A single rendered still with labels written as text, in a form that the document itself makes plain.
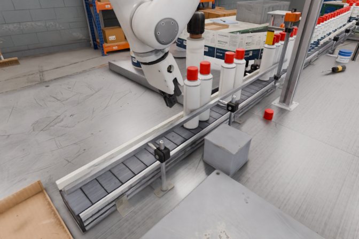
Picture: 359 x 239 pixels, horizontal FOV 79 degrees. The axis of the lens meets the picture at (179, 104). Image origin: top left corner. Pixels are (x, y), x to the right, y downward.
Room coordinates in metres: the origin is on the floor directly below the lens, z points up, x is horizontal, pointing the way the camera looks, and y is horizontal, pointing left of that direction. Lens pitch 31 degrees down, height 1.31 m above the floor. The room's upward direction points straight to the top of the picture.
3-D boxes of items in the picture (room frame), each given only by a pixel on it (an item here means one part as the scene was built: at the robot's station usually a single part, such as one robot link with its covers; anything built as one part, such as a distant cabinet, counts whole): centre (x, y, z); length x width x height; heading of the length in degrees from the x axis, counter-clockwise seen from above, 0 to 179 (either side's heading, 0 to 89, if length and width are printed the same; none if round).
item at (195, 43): (1.04, -0.08, 1.03); 0.09 x 0.09 x 0.30
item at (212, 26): (2.57, -0.36, 0.82); 0.34 x 0.24 x 0.03; 130
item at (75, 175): (0.72, -0.10, 0.90); 1.07 x 0.01 x 0.02; 136
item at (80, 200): (0.90, -0.33, 0.86); 1.65 x 0.08 x 0.04; 136
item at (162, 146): (0.40, 0.06, 0.91); 0.07 x 0.03 x 0.16; 46
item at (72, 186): (0.66, -0.15, 0.95); 1.07 x 0.01 x 0.01; 136
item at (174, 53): (1.44, -0.02, 0.89); 0.31 x 0.31 x 0.01
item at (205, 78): (0.64, -0.08, 0.98); 0.05 x 0.05 x 0.20
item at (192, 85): (0.60, -0.04, 0.98); 0.05 x 0.05 x 0.20
